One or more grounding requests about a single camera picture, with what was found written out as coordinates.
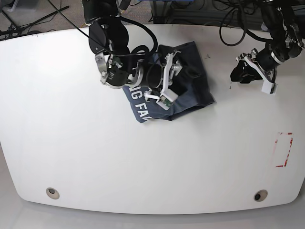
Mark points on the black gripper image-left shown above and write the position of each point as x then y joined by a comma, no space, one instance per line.
153,74

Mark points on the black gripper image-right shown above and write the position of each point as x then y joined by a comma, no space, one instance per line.
267,59

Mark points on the dark blue T-shirt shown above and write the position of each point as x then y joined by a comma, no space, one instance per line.
191,85

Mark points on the black robot arm image-left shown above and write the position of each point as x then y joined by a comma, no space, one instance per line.
108,39

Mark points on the red tape rectangle marking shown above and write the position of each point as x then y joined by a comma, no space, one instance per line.
282,149

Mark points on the right table grommet hole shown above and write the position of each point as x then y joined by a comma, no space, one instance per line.
260,195

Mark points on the table grommet hole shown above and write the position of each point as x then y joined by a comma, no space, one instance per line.
260,195
52,193

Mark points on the left table grommet hole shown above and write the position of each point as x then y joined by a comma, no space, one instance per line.
52,193

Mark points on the black tripod stand legs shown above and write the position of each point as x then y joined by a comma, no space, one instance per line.
25,22

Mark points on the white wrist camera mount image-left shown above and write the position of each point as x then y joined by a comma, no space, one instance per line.
166,97

